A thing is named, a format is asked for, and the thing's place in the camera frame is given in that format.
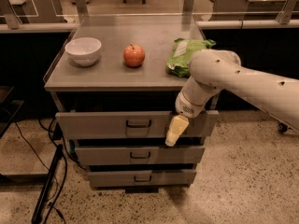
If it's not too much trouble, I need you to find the grey top drawer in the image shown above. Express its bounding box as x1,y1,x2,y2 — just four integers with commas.
55,109,220,141

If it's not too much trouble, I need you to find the grey drawer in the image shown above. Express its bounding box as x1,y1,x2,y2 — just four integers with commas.
55,109,220,141
87,170,196,188
75,147,205,166

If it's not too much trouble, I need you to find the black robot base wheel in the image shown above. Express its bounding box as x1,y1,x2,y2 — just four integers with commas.
278,122,288,133

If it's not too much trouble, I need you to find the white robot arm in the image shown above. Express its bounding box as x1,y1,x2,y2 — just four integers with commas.
165,49,299,147

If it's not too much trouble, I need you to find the grey bottom drawer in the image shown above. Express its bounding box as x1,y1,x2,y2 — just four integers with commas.
87,170,196,188

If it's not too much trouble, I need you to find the grey drawer cabinet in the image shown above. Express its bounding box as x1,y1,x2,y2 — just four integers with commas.
45,15,219,189

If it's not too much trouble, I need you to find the grey middle drawer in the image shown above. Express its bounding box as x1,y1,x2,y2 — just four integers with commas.
75,147,205,166

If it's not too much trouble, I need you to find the green snack bag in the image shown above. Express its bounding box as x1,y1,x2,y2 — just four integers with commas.
166,38,216,77

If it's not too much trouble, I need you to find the red apple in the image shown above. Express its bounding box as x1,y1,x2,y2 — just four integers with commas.
123,44,145,67

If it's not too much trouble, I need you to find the white ceramic bowl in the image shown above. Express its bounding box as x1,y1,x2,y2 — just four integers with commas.
64,37,102,66

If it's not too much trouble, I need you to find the black bar on floor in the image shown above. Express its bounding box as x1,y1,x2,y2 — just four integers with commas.
31,145,63,224

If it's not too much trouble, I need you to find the dark side table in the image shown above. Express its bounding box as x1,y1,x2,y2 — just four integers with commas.
0,86,23,138

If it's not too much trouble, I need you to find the clear acrylic barrier panel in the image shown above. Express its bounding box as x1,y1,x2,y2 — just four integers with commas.
0,0,299,19

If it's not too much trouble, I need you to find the black floor cable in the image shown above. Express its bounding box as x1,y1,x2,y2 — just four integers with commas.
13,119,78,224

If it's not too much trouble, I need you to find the white horizontal rail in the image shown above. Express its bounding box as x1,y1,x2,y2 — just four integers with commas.
196,20,299,30

